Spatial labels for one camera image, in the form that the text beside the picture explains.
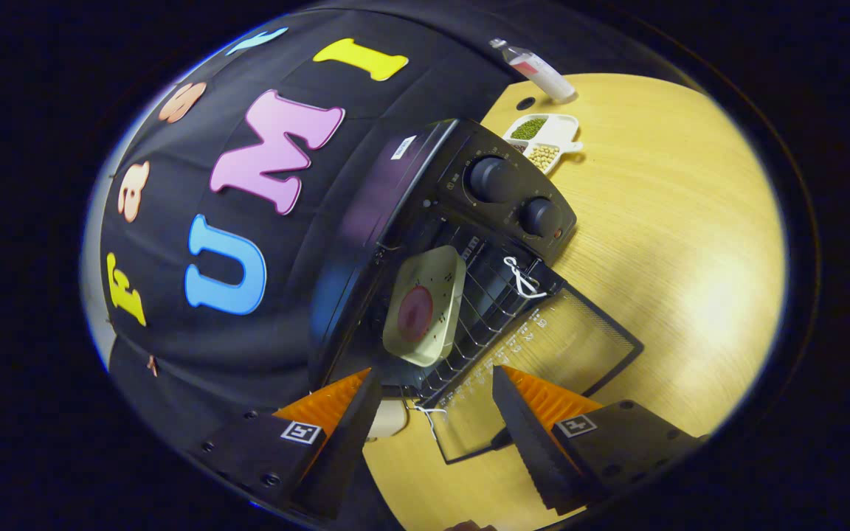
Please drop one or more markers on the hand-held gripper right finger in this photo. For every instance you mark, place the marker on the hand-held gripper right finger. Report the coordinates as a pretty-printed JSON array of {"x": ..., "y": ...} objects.
[{"x": 528, "y": 442}]

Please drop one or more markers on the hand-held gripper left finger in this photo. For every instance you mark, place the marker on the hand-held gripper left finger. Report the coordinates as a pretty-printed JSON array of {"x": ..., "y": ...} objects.
[{"x": 344, "y": 442}]

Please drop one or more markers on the glass toaster oven door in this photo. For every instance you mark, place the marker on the glass toaster oven door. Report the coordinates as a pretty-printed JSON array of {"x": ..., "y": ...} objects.
[{"x": 580, "y": 332}]

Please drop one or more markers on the pink ham slice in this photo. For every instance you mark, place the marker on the pink ham slice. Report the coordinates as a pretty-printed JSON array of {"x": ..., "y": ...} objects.
[{"x": 415, "y": 313}]

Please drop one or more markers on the cream square plate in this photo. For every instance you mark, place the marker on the cream square plate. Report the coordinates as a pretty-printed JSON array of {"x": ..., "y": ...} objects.
[{"x": 440, "y": 273}]

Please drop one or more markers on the black toaster oven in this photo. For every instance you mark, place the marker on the black toaster oven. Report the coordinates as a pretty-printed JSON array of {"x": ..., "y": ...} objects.
[{"x": 395, "y": 199}]

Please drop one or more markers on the white bread toaster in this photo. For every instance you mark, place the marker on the white bread toaster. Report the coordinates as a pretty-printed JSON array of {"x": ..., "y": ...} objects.
[{"x": 392, "y": 420}]

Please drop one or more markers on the pile of beige soybeans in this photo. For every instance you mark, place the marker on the pile of beige soybeans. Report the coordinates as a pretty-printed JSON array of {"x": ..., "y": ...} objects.
[{"x": 543, "y": 156}]

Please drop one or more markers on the black backdrop cloth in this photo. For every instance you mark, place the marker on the black backdrop cloth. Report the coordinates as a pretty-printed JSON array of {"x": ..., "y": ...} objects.
[{"x": 174, "y": 184}]

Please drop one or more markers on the white divided dish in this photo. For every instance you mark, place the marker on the white divided dish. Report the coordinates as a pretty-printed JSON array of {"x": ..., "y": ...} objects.
[{"x": 564, "y": 131}]

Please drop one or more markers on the pile of green beans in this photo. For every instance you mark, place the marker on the pile of green beans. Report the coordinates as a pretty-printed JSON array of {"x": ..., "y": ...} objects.
[{"x": 528, "y": 128}]

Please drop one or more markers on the black table grommet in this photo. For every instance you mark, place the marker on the black table grommet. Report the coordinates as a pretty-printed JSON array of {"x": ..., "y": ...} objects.
[{"x": 525, "y": 103}]

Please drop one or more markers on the clear plastic bottle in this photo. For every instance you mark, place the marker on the clear plastic bottle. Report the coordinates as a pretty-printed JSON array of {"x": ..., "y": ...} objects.
[{"x": 543, "y": 72}]

